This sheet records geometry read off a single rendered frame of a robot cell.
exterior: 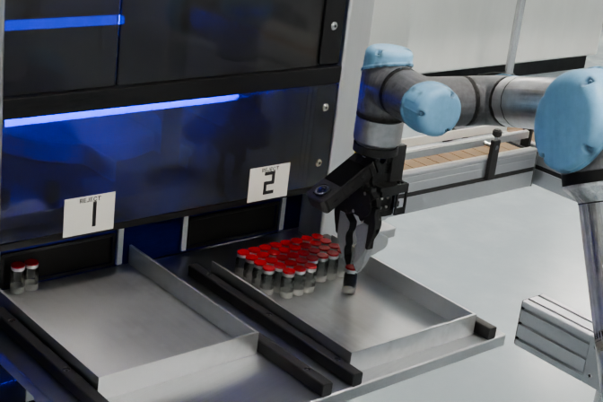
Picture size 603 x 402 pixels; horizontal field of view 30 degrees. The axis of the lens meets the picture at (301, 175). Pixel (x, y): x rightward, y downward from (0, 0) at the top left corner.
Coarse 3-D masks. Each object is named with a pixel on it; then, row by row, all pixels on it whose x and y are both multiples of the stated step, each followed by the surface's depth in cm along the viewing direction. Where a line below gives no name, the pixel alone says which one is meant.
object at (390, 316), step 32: (352, 256) 194; (256, 288) 173; (320, 288) 184; (384, 288) 186; (416, 288) 182; (288, 320) 167; (320, 320) 173; (352, 320) 174; (384, 320) 175; (416, 320) 176; (448, 320) 178; (352, 352) 157; (384, 352) 162; (416, 352) 167
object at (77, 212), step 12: (72, 204) 164; (84, 204) 165; (108, 204) 168; (72, 216) 164; (84, 216) 166; (96, 216) 167; (108, 216) 168; (72, 228) 165; (84, 228) 166; (96, 228) 168; (108, 228) 169
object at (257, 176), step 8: (256, 168) 185; (264, 168) 186; (272, 168) 187; (280, 168) 188; (288, 168) 190; (256, 176) 185; (264, 176) 187; (280, 176) 189; (288, 176) 190; (256, 184) 186; (272, 184) 188; (280, 184) 190; (248, 192) 185; (256, 192) 187; (280, 192) 190; (248, 200) 186; (256, 200) 187
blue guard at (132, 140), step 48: (240, 96) 178; (288, 96) 184; (336, 96) 192; (48, 144) 158; (96, 144) 163; (144, 144) 169; (192, 144) 175; (240, 144) 181; (288, 144) 188; (48, 192) 161; (96, 192) 166; (144, 192) 172; (192, 192) 178; (240, 192) 185; (0, 240) 158
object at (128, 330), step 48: (48, 288) 173; (96, 288) 174; (144, 288) 176; (192, 288) 171; (48, 336) 153; (96, 336) 160; (144, 336) 162; (192, 336) 163; (240, 336) 158; (96, 384) 144; (144, 384) 149
